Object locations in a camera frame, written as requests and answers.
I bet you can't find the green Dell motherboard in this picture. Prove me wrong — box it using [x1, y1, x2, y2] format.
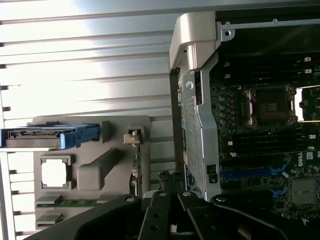
[208, 57, 320, 226]

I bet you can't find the silver CPU chip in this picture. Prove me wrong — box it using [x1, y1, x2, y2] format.
[41, 158, 69, 189]

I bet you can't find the grey plastic parts rack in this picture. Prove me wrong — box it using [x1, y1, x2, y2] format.
[26, 114, 152, 232]

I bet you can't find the blue expansion slot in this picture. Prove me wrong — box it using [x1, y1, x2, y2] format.
[221, 168, 289, 179]

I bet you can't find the green RAM stick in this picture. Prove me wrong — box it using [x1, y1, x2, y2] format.
[36, 198, 101, 208]

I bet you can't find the open black silver PC case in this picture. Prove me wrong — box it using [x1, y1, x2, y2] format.
[168, 11, 320, 221]

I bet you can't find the metal socket cover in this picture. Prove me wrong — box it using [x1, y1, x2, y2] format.
[294, 86, 320, 123]

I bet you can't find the silver chipset heatsink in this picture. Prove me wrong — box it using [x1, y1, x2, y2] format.
[290, 178, 318, 205]

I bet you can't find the CPU socket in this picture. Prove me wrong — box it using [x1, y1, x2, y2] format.
[241, 83, 298, 126]

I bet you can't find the hard disk in blue carrier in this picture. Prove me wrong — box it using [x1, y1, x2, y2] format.
[0, 123, 101, 150]

